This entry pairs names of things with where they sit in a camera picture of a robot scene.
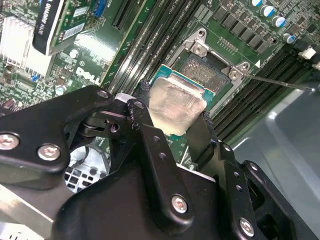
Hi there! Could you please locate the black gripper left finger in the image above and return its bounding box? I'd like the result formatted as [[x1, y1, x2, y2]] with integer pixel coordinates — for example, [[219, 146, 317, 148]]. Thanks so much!
[[0, 80, 196, 229]]

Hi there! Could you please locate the thin wire locking lever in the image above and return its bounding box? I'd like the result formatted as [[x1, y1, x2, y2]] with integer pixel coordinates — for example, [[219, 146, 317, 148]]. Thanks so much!
[[242, 73, 316, 91]]

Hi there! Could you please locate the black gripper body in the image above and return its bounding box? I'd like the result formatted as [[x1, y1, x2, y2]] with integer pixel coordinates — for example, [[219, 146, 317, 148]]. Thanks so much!
[[51, 162, 241, 240]]

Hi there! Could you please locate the CPU with silver top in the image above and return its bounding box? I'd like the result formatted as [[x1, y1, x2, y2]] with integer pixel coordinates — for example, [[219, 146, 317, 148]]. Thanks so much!
[[147, 63, 217, 137]]

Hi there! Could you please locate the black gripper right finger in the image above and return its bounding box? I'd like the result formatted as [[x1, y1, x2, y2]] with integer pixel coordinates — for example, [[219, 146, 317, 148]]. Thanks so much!
[[186, 111, 309, 240]]

